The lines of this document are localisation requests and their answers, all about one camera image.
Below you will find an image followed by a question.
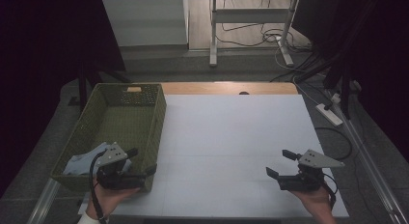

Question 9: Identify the black looped floor cable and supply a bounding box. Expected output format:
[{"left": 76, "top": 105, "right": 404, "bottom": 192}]
[{"left": 314, "top": 126, "right": 353, "bottom": 161}]

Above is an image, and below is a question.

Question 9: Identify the tangle of black cables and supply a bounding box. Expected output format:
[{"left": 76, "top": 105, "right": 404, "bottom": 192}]
[{"left": 214, "top": 22, "right": 313, "bottom": 54}]

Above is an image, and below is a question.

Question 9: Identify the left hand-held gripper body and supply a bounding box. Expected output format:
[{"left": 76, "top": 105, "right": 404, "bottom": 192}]
[{"left": 95, "top": 142, "right": 150, "bottom": 190}]

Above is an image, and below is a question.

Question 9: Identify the bundle of black cables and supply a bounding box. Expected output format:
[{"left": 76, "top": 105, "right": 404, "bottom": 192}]
[{"left": 269, "top": 51, "right": 327, "bottom": 84}]

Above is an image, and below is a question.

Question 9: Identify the white panel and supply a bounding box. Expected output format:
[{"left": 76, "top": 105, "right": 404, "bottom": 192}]
[{"left": 102, "top": 0, "right": 190, "bottom": 48}]

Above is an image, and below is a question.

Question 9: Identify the person's right hand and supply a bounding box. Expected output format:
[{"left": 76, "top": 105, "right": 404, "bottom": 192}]
[{"left": 290, "top": 183, "right": 338, "bottom": 224}]

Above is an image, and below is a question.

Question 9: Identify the long aluminium rail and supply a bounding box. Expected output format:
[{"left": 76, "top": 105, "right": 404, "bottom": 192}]
[{"left": 322, "top": 88, "right": 409, "bottom": 224}]

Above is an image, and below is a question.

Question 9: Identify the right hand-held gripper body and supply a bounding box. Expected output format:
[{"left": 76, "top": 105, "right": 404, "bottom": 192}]
[{"left": 277, "top": 149, "right": 346, "bottom": 193}]

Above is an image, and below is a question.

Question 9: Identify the short aluminium rail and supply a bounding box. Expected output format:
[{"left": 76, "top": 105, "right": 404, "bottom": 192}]
[{"left": 27, "top": 177, "right": 62, "bottom": 224}]

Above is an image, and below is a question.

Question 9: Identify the black metal stand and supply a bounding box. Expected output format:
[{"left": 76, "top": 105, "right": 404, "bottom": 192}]
[{"left": 68, "top": 59, "right": 129, "bottom": 112}]

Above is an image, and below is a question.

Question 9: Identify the light blue knitted garment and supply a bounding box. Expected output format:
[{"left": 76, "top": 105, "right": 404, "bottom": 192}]
[{"left": 63, "top": 141, "right": 133, "bottom": 177}]

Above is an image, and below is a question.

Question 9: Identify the wide black curtain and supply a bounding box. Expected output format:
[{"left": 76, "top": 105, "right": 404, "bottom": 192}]
[{"left": 0, "top": 0, "right": 126, "bottom": 199}]

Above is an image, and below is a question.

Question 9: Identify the narrow black curtain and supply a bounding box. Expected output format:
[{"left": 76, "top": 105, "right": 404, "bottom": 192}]
[{"left": 290, "top": 0, "right": 409, "bottom": 174}]

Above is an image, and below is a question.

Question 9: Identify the green woven basket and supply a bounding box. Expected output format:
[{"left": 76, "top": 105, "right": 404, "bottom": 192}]
[{"left": 50, "top": 82, "right": 168, "bottom": 193}]

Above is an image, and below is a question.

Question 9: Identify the white power strip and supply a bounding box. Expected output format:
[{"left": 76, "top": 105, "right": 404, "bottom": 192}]
[{"left": 315, "top": 102, "right": 344, "bottom": 127}]

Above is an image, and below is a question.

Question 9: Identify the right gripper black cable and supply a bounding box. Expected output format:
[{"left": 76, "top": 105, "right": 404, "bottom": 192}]
[{"left": 321, "top": 173, "right": 340, "bottom": 210}]

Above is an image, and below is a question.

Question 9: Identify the person's left hand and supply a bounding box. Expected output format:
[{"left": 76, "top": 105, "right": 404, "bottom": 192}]
[{"left": 86, "top": 184, "right": 141, "bottom": 220}]

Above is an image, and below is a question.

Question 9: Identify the white metal stand frame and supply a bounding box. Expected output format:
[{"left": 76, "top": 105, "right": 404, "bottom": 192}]
[{"left": 208, "top": 0, "right": 300, "bottom": 69}]

